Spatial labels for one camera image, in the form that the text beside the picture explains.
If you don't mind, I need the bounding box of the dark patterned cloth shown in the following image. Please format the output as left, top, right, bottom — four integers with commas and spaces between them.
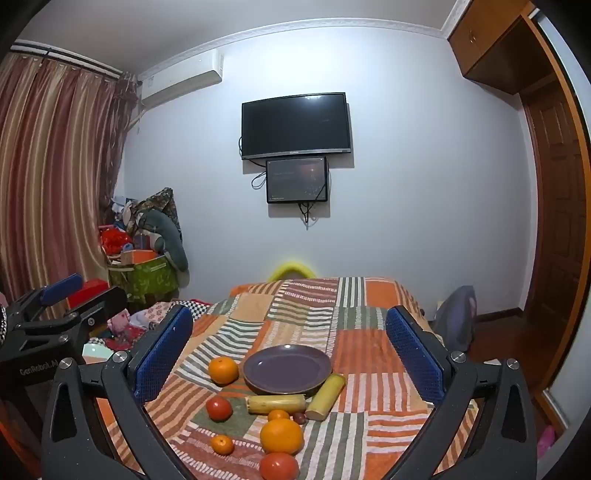
133, 186, 182, 232

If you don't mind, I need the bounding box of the striped patchwork blanket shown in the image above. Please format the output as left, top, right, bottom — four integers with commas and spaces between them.
92, 276, 481, 480

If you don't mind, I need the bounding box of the striped red curtain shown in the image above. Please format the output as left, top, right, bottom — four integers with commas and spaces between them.
0, 50, 140, 324

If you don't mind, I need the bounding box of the orange box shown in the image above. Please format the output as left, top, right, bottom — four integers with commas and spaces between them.
120, 249, 157, 265

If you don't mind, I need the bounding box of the black monitor cable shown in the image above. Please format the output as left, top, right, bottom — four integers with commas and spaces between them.
298, 200, 325, 230

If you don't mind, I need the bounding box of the purple plate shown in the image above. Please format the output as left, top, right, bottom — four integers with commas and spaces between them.
243, 344, 334, 396

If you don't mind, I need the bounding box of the red box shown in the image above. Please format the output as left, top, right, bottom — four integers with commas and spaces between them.
68, 279, 110, 311

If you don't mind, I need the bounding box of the orange with black sticker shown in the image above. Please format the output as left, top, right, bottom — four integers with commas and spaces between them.
208, 357, 240, 385

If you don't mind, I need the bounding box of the yellow round object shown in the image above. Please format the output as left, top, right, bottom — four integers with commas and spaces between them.
270, 261, 318, 281

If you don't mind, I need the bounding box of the pale teal bowl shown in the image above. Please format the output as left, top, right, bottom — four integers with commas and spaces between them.
82, 342, 115, 366

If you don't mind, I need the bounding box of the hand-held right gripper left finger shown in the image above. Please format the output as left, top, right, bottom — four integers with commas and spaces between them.
41, 304, 195, 480

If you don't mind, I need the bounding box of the grey bag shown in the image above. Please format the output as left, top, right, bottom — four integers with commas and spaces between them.
433, 285, 477, 354

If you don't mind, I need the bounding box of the red plastic bag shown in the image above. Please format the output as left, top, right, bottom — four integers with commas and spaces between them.
99, 227, 134, 256

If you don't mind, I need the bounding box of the large orange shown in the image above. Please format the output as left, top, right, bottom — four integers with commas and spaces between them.
260, 418, 304, 456

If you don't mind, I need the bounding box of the wooden overhead cabinet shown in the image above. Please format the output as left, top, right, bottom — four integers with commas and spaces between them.
447, 0, 556, 96

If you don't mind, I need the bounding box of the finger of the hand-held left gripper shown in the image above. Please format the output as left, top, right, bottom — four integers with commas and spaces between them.
21, 286, 129, 345
4, 273, 85, 325

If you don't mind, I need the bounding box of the black television cable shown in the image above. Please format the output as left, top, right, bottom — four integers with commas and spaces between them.
238, 135, 269, 191

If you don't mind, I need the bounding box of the wooden door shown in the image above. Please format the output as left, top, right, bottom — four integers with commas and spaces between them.
521, 78, 591, 326

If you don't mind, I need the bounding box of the pink toy figure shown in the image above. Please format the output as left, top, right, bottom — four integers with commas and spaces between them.
108, 308, 134, 334

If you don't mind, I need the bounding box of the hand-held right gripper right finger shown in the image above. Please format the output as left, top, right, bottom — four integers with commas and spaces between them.
383, 304, 540, 480

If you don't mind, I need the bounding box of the yellow sugarcane piece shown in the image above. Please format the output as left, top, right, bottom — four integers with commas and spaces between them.
246, 394, 307, 415
305, 373, 346, 421

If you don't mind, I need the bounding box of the white air conditioner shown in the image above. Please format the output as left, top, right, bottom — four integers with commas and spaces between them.
140, 50, 225, 101

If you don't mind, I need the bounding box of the black wall television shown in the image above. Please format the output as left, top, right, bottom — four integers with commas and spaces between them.
241, 92, 352, 161

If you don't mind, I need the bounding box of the curtain rail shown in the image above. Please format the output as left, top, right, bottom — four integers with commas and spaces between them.
10, 41, 136, 84

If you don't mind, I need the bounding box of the checkered cloth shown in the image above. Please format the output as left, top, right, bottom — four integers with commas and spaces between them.
174, 298, 214, 320

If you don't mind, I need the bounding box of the small black wall monitor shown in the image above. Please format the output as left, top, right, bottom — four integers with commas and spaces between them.
265, 156, 329, 205

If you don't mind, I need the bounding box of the red tomato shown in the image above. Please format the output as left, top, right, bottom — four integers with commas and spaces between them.
259, 452, 300, 480
206, 397, 233, 422

